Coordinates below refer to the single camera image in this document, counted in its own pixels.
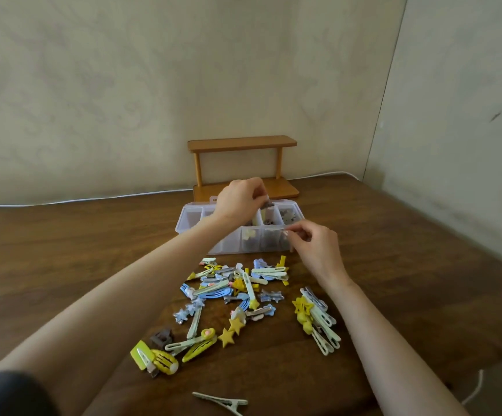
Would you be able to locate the person's left hand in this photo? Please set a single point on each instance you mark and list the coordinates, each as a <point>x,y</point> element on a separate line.
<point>235,201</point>

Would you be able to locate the person's right hand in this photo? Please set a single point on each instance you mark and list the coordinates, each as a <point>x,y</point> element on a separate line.
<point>320,255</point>

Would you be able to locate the person's right fingers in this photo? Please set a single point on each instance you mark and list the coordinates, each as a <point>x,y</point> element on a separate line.
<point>299,233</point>

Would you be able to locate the person's left fingers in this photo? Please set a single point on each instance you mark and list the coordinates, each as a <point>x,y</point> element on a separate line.
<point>257,190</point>

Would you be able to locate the small brown hair clip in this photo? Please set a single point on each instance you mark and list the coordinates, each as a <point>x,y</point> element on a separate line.
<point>268,205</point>

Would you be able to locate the person's left forearm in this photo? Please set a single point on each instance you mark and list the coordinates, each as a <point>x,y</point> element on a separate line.
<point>116,307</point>

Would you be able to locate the person's right forearm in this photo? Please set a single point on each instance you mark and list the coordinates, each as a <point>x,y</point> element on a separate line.
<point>385,355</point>

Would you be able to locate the small wooden two-tier shelf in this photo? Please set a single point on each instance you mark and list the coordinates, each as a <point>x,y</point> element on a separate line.
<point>242,144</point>

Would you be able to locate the clear plastic compartment box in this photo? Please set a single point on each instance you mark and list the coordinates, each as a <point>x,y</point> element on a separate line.
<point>242,242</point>

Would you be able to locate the bunch of cream yellow clips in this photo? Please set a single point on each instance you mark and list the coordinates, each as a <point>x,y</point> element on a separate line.
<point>318,320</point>

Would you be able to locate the pile of mixed hair clips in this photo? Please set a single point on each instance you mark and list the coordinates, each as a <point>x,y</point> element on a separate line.
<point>220,290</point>

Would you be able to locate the yellow double star hair clip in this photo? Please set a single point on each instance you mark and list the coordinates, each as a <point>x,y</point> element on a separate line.
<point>230,332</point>

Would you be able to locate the yellow leaf hair clip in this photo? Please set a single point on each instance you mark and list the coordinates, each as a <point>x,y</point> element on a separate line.
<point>199,348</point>

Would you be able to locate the dark brown bow hair clip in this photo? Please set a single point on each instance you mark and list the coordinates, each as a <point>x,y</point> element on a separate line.
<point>161,338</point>

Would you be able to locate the cream alligator hair clip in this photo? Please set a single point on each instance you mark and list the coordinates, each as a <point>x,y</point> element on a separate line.
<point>222,402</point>

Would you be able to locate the yellow oval striped hair clip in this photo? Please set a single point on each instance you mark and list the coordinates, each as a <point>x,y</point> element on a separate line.
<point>165,362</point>

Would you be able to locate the yellow-green square hair clip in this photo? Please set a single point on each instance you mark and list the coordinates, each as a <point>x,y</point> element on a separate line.
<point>140,354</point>

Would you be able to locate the dark sleeve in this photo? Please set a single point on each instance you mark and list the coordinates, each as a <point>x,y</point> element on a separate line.
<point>8,396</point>

